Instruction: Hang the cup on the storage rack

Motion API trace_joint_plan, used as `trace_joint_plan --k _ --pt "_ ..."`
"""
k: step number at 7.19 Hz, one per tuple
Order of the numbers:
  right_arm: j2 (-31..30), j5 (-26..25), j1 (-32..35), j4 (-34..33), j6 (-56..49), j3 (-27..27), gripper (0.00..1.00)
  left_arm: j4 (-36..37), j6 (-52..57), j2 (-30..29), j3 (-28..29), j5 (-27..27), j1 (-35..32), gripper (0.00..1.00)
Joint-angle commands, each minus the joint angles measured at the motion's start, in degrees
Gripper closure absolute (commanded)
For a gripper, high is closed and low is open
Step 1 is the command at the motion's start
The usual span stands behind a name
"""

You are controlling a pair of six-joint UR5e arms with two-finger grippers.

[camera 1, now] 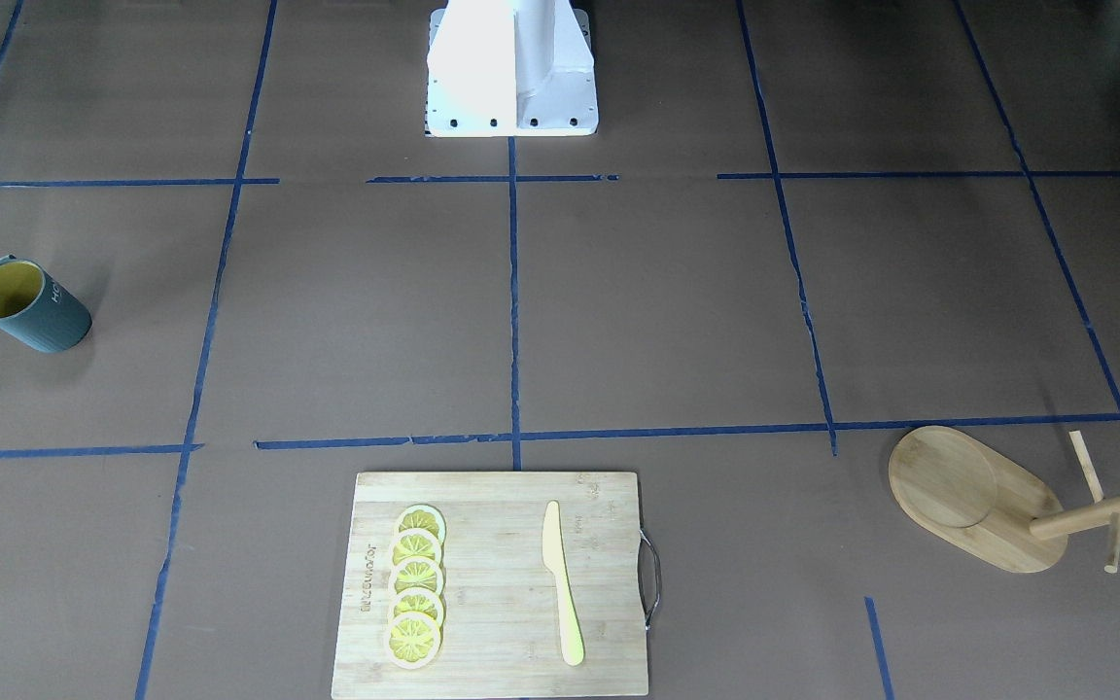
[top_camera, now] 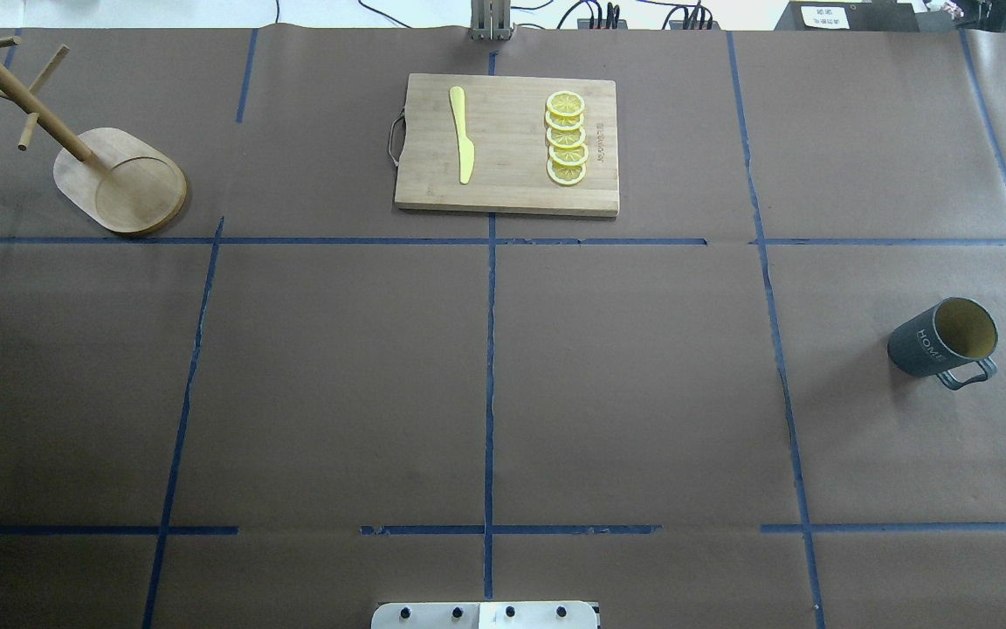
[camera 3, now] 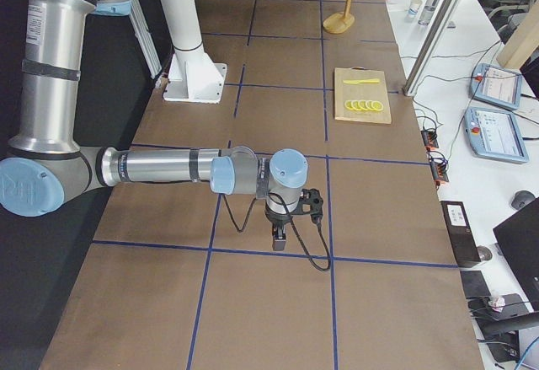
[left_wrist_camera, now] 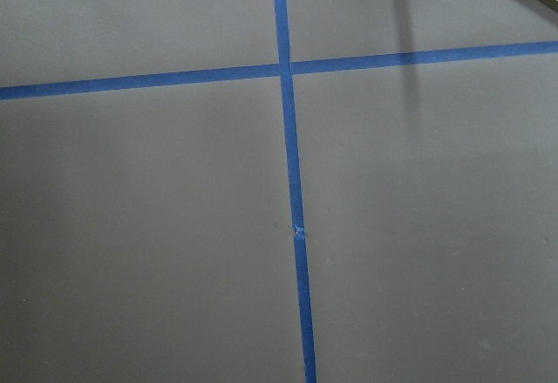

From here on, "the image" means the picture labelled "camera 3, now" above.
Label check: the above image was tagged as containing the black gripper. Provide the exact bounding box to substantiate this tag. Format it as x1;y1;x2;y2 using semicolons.
264;206;291;251

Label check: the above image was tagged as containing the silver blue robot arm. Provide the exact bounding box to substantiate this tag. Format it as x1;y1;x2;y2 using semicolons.
1;0;308;251

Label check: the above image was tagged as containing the wooden cup storage rack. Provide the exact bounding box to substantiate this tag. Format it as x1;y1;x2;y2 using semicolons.
323;0;355;35

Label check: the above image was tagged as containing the white paper cup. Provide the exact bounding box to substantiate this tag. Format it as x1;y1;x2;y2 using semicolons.
407;0;423;20

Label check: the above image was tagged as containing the wooden cutting board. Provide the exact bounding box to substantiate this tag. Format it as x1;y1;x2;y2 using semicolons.
334;67;392;125

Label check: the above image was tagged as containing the orange black connector strip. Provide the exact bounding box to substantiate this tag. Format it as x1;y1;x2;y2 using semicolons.
420;128;449;188

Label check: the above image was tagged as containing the black box with label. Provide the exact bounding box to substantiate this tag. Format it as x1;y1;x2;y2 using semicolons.
440;201;481;268

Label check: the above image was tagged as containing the yellow plastic knife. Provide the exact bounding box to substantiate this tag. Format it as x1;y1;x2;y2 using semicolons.
342;78;381;85

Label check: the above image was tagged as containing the near teach pendant tablet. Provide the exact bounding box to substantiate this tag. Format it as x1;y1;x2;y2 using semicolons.
464;107;529;164

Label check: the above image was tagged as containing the teach pendant tablet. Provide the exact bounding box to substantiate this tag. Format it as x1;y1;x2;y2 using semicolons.
470;63;523;110
464;107;529;164

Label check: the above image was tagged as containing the black laptop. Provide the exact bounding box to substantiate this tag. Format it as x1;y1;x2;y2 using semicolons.
494;202;538;310

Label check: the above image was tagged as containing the grey computer mouse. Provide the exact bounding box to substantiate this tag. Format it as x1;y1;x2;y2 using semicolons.
510;190;536;210

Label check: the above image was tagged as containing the far teach pendant tablet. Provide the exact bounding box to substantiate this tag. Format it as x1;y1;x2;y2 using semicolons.
470;63;523;110

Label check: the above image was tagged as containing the clear water bottle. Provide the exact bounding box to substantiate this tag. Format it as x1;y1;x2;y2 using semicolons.
418;0;440;25

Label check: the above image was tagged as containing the wooden board leaning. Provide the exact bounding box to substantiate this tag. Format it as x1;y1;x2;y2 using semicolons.
497;2;539;69

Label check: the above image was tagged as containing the black camera cable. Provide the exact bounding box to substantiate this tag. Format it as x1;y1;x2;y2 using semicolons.
220;192;332;272

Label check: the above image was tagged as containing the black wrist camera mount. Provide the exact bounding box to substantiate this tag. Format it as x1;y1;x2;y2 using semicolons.
291;188;323;225

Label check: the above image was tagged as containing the white pedestal column base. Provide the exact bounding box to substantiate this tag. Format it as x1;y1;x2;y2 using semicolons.
160;0;227;104

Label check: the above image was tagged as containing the aluminium frame post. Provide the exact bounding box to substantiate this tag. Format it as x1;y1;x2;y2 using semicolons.
403;0;461;97

